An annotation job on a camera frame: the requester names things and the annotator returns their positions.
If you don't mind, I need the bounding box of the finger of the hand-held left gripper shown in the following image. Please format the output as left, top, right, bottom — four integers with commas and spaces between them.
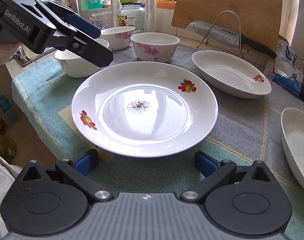
43, 0, 101, 40
19, 1, 114, 68

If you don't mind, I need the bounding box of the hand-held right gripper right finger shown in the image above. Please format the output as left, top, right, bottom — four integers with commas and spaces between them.
180, 151, 279, 204

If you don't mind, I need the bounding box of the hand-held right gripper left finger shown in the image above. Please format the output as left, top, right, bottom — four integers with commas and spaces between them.
15, 149, 113, 204

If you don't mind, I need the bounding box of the white pink flower bowl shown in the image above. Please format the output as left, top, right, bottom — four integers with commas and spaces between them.
130, 32, 180, 63
100, 26, 136, 51
54, 49, 110, 78
94, 39, 109, 50

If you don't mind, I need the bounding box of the large fruit print plate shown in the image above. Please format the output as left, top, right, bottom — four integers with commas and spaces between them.
71, 62, 219, 158

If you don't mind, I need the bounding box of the person's left hand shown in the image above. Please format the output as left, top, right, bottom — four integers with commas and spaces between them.
0, 41, 25, 67

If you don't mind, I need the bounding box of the clear glass cup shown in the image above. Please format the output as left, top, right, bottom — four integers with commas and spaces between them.
91, 12, 113, 30

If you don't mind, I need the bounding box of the glass jar black lid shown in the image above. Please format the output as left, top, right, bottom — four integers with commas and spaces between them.
117, 0, 145, 32

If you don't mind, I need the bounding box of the checked table cloth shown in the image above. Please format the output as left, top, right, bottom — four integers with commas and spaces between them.
12, 44, 304, 240

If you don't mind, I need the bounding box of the plastic wrap roll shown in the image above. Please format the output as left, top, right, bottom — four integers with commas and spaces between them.
145, 0, 159, 33

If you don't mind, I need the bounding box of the green plastic bag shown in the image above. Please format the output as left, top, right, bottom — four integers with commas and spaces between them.
0, 134, 17, 165

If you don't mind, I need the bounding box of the small blue bottle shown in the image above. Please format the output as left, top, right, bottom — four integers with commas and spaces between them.
0, 95, 13, 113

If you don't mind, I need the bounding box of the plain off-white bowl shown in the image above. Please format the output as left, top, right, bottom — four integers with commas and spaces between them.
281, 107, 304, 195

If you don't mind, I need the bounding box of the deep oval fruit print plate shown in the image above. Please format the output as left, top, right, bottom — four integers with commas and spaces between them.
191, 50, 272, 99

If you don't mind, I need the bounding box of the blue white salt bag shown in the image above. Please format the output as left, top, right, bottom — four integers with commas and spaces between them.
264, 39, 304, 98

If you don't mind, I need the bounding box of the metal towel rail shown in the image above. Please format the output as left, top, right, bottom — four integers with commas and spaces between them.
66, 0, 80, 14

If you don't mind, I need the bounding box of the kitchen knife black handle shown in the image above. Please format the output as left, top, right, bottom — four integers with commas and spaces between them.
186, 20, 277, 59

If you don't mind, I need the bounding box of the metal wire rack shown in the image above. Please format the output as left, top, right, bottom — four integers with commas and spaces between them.
196, 10, 249, 53

